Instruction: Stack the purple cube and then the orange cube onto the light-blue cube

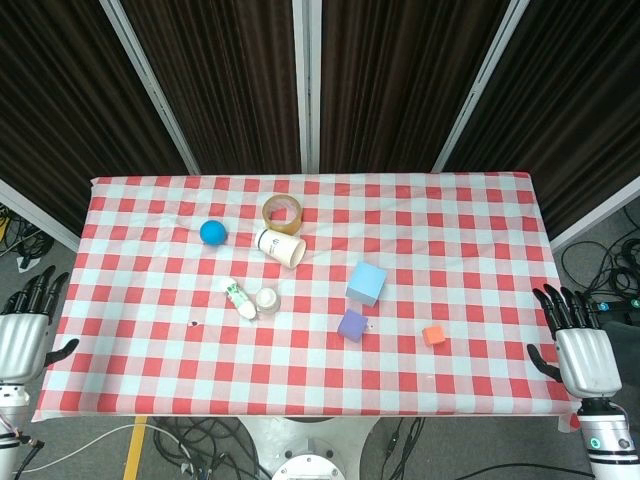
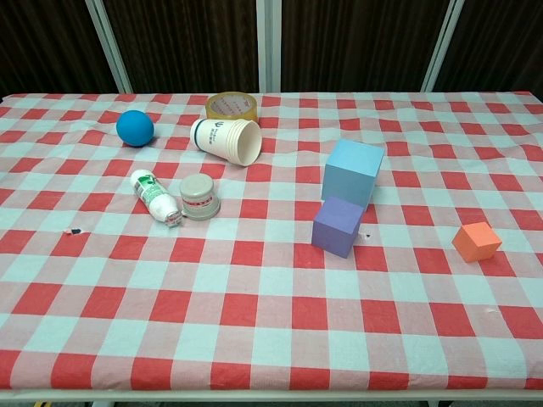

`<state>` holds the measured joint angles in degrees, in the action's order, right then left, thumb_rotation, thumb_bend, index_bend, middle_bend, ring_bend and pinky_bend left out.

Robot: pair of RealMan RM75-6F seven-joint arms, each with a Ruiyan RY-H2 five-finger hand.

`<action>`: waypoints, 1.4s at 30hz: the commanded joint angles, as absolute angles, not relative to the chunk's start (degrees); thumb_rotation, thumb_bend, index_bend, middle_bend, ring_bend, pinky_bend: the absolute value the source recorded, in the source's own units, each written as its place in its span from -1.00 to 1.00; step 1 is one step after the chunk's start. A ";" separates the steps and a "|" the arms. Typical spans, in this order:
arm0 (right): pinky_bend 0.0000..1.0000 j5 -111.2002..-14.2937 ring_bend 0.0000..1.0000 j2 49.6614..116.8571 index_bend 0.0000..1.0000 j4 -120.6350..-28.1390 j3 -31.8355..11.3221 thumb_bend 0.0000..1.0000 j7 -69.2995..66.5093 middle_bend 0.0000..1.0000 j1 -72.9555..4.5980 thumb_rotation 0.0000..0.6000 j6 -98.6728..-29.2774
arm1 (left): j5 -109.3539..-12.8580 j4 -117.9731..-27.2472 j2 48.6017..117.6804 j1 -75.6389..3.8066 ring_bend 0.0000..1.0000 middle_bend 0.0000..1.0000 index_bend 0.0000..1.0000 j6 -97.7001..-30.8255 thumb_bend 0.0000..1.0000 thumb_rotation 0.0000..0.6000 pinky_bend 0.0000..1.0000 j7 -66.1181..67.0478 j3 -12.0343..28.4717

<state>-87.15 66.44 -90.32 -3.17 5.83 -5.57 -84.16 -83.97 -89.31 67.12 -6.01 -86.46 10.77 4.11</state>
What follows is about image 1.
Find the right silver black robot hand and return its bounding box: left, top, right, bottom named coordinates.
left=527, top=283, right=624, bottom=401

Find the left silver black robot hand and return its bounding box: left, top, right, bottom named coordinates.
left=0, top=266, right=80, bottom=384

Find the medium purple cube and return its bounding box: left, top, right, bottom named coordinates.
left=337, top=308, right=370, bottom=344

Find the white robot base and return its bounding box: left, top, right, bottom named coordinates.
left=239, top=416, right=382, bottom=480

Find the white paper cup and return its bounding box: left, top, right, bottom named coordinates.
left=254, top=228, right=307, bottom=270

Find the blue ball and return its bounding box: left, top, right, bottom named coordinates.
left=199, top=218, right=229, bottom=247

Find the white bottle green label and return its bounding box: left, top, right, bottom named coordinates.
left=223, top=278, right=259, bottom=320

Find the large light blue cube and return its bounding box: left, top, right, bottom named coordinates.
left=346, top=260, right=389, bottom=306

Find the dark brown partition panel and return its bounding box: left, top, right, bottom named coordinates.
left=121, top=0, right=303, bottom=176
left=443, top=0, right=640, bottom=242
left=0, top=0, right=189, bottom=237
left=319, top=0, right=514, bottom=174

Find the small grey plastic jar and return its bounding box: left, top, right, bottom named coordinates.
left=255, top=287, right=281, bottom=315

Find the red white checkered tablecloth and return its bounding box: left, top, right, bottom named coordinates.
left=30, top=172, right=582, bottom=427

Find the yellowish clear tape roll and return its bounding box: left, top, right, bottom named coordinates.
left=262, top=193, right=304, bottom=235

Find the black floor cable bundle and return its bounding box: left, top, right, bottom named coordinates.
left=370, top=417, right=595, bottom=480
left=0, top=202, right=55, bottom=274
left=558, top=205, right=640, bottom=301
left=148, top=417, right=269, bottom=480

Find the white floor cable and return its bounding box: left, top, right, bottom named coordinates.
left=8, top=421, right=151, bottom=480

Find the white aluminium partition post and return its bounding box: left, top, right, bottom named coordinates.
left=291, top=0, right=324, bottom=174
left=548, top=174, right=640, bottom=251
left=431, top=0, right=537, bottom=174
left=98, top=0, right=202, bottom=175
left=0, top=177, right=84, bottom=254

